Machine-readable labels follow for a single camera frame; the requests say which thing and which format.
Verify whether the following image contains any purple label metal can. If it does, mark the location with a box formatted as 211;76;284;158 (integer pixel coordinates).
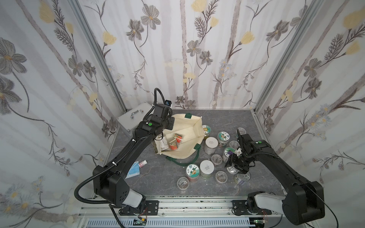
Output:
234;172;251;185

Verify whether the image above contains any purple flower lid jar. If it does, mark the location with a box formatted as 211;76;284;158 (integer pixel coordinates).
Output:
222;147;235;163

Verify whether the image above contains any red flower seed cup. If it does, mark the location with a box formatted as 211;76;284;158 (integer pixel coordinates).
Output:
168;138;179;151

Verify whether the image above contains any cream canvas tote bag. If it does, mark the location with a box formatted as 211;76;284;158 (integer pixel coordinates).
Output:
153;113;205;166

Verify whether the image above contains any teal label seed cup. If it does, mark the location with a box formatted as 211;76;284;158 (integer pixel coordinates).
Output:
211;154;223;166

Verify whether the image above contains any clear lid green seed cup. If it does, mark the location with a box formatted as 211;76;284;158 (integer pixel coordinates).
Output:
238;127;247;135

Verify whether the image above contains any large strawberry label jar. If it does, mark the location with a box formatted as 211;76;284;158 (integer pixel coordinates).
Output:
217;131;230;147

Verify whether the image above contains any white lid seed jar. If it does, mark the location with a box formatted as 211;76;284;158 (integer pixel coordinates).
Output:
200;160;214;179

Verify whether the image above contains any silver lid text jar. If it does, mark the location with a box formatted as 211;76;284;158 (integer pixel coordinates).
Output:
204;137;219;155

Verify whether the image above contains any yellow label tall jar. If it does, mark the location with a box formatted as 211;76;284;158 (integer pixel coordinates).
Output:
202;125;211;139

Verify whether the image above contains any red label seed jar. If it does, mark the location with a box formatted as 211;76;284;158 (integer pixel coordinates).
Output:
186;164;200;182

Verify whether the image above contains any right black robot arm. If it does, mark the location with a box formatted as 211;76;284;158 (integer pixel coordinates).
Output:
225;134;325;225

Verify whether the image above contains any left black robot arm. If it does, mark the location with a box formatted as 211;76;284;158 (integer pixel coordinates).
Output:
93;101;175;212

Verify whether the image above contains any silver first aid case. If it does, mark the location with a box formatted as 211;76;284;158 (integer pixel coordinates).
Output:
117;103;152;137

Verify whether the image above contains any blue face mask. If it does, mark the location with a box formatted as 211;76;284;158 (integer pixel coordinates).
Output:
126;161;140;179

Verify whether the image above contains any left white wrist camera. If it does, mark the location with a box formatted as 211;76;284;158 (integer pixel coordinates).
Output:
164;100;172;107

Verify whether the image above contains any black corrugated cable conduit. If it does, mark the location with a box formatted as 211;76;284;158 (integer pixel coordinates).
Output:
74;142;135;205

